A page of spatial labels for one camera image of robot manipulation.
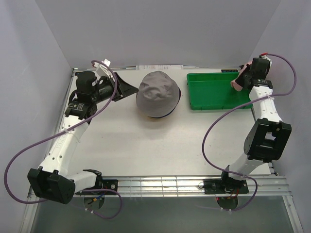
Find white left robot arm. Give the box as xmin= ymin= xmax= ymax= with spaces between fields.
xmin=27 ymin=71 xmax=138 ymax=204

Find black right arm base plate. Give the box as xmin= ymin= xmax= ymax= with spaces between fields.
xmin=198 ymin=179 xmax=249 ymax=194

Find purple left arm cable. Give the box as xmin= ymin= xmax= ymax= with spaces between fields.
xmin=3 ymin=59 xmax=123 ymax=219

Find green plastic tray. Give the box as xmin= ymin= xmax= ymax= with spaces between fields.
xmin=187 ymin=72 xmax=250 ymax=111

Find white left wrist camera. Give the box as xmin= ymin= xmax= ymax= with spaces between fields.
xmin=94 ymin=59 xmax=111 ymax=78

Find paper sheets at back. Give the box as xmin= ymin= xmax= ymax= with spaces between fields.
xmin=136 ymin=65 xmax=184 ymax=70

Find grey bucket hat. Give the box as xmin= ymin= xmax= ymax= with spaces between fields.
xmin=136 ymin=70 xmax=179 ymax=117

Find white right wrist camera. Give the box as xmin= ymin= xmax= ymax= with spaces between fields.
xmin=259 ymin=52 xmax=272 ymax=67

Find blue bucket hat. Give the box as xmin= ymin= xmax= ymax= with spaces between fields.
xmin=161 ymin=88 xmax=181 ymax=118

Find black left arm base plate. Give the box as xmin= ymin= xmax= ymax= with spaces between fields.
xmin=75 ymin=178 xmax=119 ymax=196

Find pink bucket hat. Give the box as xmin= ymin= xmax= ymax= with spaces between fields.
xmin=230 ymin=61 xmax=252 ymax=92

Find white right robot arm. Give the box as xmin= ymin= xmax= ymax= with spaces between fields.
xmin=219 ymin=54 xmax=292 ymax=193

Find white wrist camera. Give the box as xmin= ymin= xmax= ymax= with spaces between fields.
xmin=94 ymin=59 xmax=111 ymax=78
xmin=259 ymin=52 xmax=272 ymax=67

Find aluminium front rail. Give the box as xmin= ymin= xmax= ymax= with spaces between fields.
xmin=104 ymin=175 xmax=292 ymax=198

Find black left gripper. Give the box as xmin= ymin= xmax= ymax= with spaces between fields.
xmin=91 ymin=72 xmax=139 ymax=104

